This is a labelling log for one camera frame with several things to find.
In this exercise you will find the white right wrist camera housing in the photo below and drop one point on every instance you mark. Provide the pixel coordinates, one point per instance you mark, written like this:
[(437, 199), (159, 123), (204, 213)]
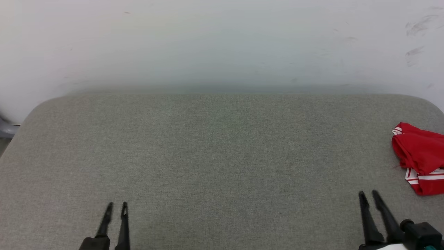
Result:
[(393, 247)]

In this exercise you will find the red and white basketball jersey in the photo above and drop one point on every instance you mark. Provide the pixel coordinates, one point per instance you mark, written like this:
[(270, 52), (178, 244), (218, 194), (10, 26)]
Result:
[(421, 152)]

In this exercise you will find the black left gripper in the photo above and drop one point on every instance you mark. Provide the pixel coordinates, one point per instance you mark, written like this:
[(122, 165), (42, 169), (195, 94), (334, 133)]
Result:
[(95, 244)]

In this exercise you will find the grey metal frame tube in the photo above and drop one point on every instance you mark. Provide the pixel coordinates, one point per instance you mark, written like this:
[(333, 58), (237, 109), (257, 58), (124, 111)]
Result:
[(7, 129)]

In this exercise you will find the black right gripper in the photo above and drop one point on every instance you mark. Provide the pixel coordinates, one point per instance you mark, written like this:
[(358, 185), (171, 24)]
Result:
[(421, 236)]

